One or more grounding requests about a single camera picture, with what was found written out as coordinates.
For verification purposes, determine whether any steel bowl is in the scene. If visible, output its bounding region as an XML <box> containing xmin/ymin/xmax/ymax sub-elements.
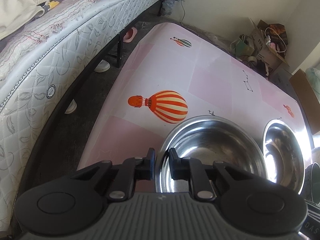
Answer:
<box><xmin>262</xmin><ymin>119</ymin><xmax>305</xmax><ymax>194</ymax></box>
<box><xmin>155</xmin><ymin>115</ymin><xmax>267</xmax><ymax>193</ymax></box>

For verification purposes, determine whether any teal ceramic bowl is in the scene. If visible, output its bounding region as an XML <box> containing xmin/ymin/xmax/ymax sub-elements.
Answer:
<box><xmin>303</xmin><ymin>163</ymin><xmax>319</xmax><ymax>204</ymax></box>

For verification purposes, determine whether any white shoe under bed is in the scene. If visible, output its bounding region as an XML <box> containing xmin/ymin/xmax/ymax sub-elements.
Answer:
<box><xmin>94</xmin><ymin>60</ymin><xmax>111</xmax><ymax>73</ymax></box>

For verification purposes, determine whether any brown cardboard box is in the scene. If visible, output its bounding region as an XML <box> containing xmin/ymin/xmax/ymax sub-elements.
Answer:
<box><xmin>290</xmin><ymin>69</ymin><xmax>319</xmax><ymax>135</ymax></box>

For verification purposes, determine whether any pink slipper under bed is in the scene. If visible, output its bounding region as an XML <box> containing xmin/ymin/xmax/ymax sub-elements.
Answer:
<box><xmin>123</xmin><ymin>27</ymin><xmax>138</xmax><ymax>43</ymax></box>

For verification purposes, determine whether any green paper bag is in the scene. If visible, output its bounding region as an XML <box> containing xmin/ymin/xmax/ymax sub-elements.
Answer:
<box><xmin>230</xmin><ymin>34</ymin><xmax>255</xmax><ymax>57</ymax></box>

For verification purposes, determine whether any white quilted mattress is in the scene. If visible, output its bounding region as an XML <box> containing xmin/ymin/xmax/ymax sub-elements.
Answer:
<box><xmin>1</xmin><ymin>0</ymin><xmax>159</xmax><ymax>233</ymax></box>

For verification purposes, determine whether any open box with clutter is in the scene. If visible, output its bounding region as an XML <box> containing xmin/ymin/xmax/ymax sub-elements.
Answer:
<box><xmin>250</xmin><ymin>19</ymin><xmax>287</xmax><ymax>73</ymax></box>

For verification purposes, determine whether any green white plastic bag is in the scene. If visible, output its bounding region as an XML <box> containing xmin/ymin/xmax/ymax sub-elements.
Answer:
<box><xmin>305</xmin><ymin>67</ymin><xmax>320</xmax><ymax>93</ymax></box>

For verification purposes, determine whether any beige cloth on bed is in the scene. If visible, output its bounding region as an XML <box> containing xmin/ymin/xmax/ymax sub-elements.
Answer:
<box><xmin>1</xmin><ymin>0</ymin><xmax>51</xmax><ymax>39</ymax></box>

